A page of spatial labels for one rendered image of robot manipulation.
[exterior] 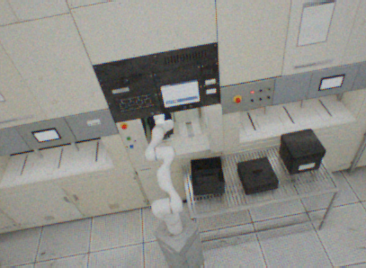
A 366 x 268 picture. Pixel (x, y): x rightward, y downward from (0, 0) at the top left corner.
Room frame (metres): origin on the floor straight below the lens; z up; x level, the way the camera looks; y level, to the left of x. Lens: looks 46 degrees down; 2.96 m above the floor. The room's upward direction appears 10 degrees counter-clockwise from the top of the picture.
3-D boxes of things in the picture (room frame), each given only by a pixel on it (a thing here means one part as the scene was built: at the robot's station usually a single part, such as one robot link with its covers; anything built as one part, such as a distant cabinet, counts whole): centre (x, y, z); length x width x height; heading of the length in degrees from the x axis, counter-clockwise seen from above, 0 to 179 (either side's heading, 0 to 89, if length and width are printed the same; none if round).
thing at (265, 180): (1.47, -0.58, 0.83); 0.29 x 0.29 x 0.13; 2
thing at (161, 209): (1.12, 0.23, 1.07); 0.19 x 0.12 x 0.24; 89
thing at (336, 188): (1.50, -0.58, 0.38); 1.30 x 0.60 x 0.76; 90
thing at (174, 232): (1.12, 0.20, 0.85); 0.19 x 0.19 x 0.18
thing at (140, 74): (2.24, 0.10, 0.98); 0.95 x 0.88 x 1.95; 0
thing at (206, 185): (1.53, -0.14, 0.85); 0.28 x 0.28 x 0.17; 85
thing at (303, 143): (1.57, -1.00, 0.89); 0.29 x 0.29 x 0.25; 2
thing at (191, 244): (1.12, 0.20, 0.38); 0.28 x 0.28 x 0.76; 45
